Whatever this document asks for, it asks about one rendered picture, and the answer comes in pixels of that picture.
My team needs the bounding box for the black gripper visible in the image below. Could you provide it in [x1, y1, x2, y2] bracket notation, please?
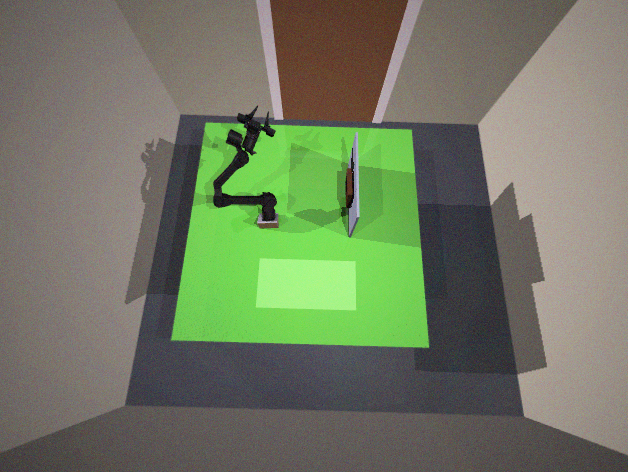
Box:
[237, 106, 276, 142]

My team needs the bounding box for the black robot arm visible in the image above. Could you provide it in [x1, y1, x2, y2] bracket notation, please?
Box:
[213, 119, 277, 221]

